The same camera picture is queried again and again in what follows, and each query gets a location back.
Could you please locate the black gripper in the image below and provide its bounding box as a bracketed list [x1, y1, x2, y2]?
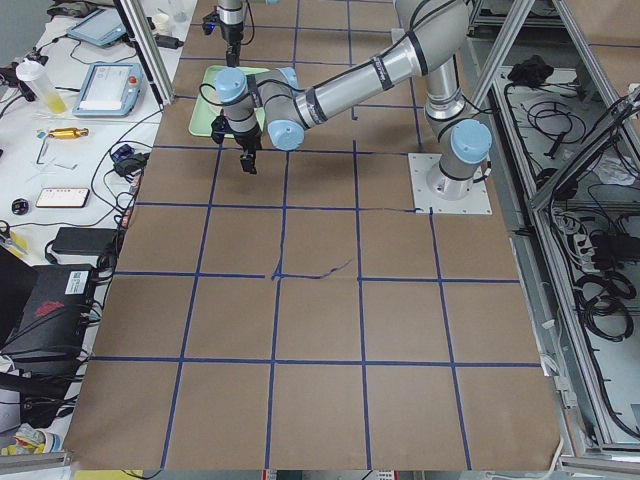
[233, 123, 262, 175]
[222, 23, 243, 67]

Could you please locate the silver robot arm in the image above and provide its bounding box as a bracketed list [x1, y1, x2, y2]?
[214, 0, 256, 67]
[211, 1, 492, 201]

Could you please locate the light green plastic tray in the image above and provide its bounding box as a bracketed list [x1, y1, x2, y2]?
[188, 65, 268, 138]

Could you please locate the white paper cup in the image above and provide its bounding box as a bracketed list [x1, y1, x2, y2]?
[151, 12, 173, 36]

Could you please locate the teach pendant blue grey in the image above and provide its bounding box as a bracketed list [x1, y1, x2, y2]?
[72, 63, 144, 117]

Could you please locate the black power adapter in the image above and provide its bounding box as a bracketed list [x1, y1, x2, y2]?
[45, 227, 117, 264]

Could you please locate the gold metal cylinder tool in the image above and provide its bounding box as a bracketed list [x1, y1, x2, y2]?
[46, 127, 89, 140]

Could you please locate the clear bottle yellow liquid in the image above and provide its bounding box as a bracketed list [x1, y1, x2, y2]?
[16, 59, 67, 114]

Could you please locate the smartphone on bench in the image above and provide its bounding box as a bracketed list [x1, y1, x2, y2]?
[36, 188, 90, 208]

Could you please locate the black laptop computer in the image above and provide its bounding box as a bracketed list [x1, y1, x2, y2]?
[0, 247, 101, 361]

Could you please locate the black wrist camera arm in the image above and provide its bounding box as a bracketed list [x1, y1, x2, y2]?
[201, 12, 220, 35]
[210, 114, 231, 145]

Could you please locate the aluminium frame post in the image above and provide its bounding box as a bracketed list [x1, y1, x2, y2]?
[114, 0, 174, 107]

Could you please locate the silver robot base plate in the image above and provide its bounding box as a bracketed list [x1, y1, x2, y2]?
[408, 153, 492, 215]

